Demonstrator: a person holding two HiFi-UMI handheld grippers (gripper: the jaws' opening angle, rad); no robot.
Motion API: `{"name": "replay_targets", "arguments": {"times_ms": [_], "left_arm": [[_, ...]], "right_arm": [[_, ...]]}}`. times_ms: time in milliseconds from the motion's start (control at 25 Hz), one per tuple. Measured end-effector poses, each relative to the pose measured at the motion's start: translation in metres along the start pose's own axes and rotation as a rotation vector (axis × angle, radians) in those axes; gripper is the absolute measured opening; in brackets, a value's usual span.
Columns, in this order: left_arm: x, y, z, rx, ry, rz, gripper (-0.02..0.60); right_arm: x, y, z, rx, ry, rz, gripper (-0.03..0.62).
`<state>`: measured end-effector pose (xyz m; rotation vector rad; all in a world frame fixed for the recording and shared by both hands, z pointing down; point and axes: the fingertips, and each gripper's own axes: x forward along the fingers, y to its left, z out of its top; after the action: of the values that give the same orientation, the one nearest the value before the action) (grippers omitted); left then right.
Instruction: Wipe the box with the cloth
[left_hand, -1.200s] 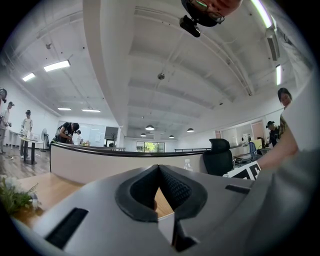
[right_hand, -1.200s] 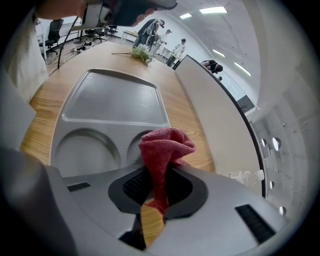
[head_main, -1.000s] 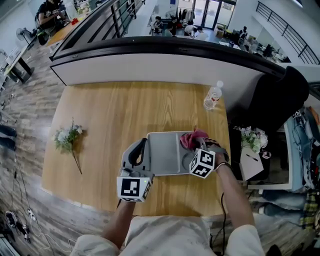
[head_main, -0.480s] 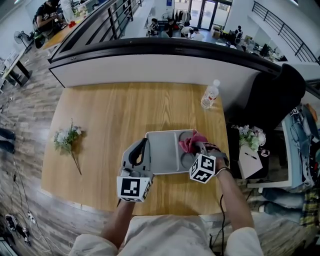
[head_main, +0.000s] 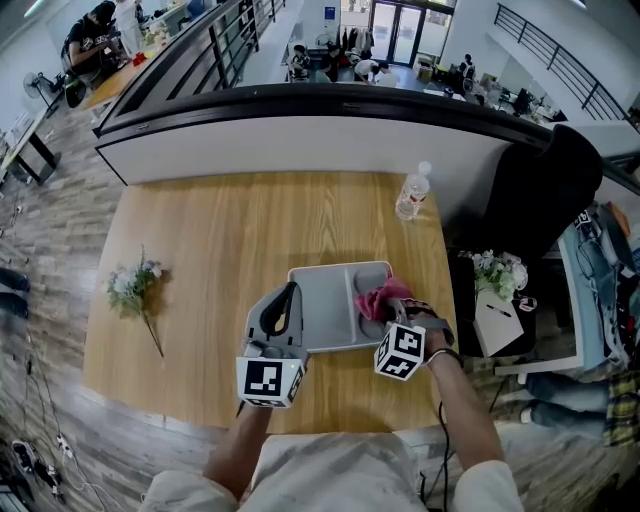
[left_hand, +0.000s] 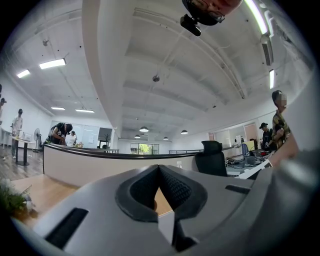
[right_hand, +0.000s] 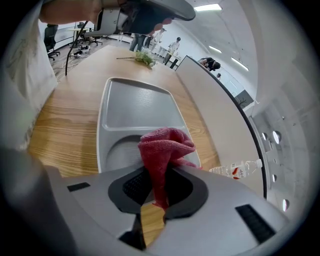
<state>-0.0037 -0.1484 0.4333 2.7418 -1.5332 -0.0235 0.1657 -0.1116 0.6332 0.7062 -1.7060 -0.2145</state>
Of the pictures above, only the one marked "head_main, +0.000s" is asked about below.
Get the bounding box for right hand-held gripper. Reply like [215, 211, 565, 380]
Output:
[373, 298, 457, 383]

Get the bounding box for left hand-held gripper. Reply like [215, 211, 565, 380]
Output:
[235, 281, 313, 410]

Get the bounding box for pink cloth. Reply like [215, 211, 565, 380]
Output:
[353, 276, 415, 322]

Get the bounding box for grey compartment tray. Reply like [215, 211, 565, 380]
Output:
[286, 260, 401, 355]

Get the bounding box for person's left forearm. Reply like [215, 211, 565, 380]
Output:
[201, 403, 275, 503]

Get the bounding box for person's right forearm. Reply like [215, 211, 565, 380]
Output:
[426, 357, 507, 476]

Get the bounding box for person's right hand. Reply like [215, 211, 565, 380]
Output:
[424, 331, 453, 363]

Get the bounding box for white artificial flower bunch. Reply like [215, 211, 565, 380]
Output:
[466, 249, 530, 304]

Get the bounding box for clear plastic water bottle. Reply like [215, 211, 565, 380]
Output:
[394, 160, 433, 223]

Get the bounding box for pale artificial flower bouquet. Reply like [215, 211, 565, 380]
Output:
[105, 244, 167, 359]

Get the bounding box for person's white shirt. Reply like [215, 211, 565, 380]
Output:
[138, 431, 525, 512]

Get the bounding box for white partition with black top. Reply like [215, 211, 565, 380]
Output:
[92, 83, 640, 197]

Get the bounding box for white side desk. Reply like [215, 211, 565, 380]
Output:
[493, 199, 640, 382]

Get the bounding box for black office chair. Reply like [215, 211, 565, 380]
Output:
[446, 124, 605, 359]

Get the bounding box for rack of hanging coats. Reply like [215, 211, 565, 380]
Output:
[338, 26, 375, 52]

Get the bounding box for black metal railing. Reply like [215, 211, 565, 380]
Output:
[492, 1, 640, 135]
[98, 0, 287, 127]

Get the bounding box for glass entrance door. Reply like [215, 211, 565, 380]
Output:
[368, 0, 455, 67]

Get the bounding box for long wooden desk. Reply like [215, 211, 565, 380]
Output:
[81, 51, 152, 112]

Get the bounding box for white table with black base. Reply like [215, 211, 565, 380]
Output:
[0, 111, 63, 187]

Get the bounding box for pale flower arrangement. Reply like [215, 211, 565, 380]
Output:
[144, 21, 170, 47]

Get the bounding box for person's wrist bracelets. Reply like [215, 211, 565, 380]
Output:
[426, 347, 465, 370]

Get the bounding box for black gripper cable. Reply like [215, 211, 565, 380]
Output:
[418, 399, 452, 512]

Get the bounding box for black devices with cables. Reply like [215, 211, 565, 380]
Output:
[8, 438, 67, 505]

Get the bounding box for black pedestal fan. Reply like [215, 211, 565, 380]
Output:
[21, 70, 65, 120]

